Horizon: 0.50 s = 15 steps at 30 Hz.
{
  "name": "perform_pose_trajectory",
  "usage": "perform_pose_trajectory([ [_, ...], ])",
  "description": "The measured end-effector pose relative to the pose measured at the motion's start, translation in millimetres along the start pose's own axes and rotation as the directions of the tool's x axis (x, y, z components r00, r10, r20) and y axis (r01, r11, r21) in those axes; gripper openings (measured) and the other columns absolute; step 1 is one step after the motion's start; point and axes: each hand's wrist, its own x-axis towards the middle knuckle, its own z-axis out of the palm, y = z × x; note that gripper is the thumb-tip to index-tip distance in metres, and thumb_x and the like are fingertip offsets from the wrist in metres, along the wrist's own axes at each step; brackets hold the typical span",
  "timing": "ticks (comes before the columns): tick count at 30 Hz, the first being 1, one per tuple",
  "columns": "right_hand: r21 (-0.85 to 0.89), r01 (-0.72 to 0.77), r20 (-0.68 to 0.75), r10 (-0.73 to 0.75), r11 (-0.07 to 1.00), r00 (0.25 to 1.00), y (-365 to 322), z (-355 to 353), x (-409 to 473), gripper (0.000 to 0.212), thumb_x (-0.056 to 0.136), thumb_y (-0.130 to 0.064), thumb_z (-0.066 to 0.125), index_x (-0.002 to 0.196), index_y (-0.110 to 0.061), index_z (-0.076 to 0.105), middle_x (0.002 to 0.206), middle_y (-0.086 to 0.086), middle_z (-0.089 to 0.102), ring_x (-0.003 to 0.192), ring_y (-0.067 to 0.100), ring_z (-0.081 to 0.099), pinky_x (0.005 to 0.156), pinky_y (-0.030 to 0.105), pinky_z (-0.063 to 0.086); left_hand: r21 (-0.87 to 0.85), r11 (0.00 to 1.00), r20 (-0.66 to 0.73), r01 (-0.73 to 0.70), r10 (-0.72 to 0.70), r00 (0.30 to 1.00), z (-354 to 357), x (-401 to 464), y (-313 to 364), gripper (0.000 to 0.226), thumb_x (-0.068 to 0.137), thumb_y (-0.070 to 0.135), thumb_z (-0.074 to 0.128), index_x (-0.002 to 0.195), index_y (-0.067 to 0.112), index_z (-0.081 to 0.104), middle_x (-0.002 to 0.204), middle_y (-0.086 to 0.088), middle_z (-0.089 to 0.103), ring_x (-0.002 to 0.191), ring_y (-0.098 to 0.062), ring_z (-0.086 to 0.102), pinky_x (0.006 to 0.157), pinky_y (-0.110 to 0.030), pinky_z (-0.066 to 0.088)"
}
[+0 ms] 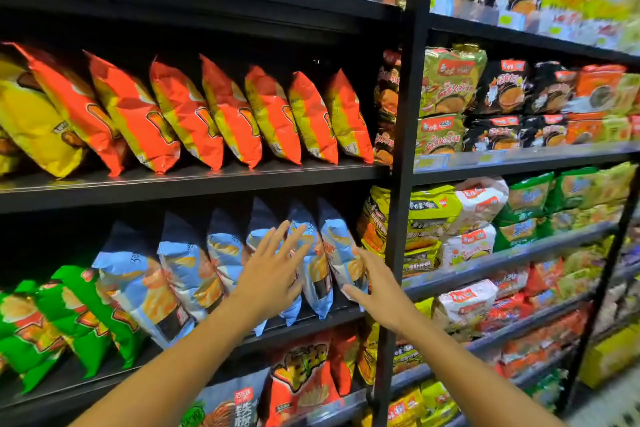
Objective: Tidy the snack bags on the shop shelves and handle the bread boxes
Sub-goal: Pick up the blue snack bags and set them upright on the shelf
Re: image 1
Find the person's left hand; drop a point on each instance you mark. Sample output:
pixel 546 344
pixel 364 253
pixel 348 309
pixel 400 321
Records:
pixel 265 282

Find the person's right hand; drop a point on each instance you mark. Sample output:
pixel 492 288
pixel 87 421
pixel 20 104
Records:
pixel 385 302

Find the row of orange chip bags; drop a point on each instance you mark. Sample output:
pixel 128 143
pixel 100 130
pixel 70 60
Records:
pixel 300 377

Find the black metal shelf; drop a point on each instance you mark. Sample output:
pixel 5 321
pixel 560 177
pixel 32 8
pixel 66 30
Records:
pixel 200 185

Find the row of blue snack bags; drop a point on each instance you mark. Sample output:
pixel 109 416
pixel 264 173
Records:
pixel 135 282

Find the dark shrimp chip bags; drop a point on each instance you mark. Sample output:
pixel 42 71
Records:
pixel 225 407

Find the stack of light green bags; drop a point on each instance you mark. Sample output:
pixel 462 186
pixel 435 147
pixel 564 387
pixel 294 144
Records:
pixel 530 197

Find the row of green snack bags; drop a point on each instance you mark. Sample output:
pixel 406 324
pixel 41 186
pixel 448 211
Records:
pixel 80 312

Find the row of orange snack bags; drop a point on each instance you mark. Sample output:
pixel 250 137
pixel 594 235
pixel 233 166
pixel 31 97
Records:
pixel 180 111

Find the yellow snack bag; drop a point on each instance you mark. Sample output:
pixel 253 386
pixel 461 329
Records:
pixel 35 121

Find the person's right forearm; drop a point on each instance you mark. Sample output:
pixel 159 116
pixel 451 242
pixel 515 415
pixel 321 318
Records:
pixel 460 382

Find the person's left forearm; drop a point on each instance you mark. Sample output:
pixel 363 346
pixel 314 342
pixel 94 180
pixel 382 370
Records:
pixel 180 382

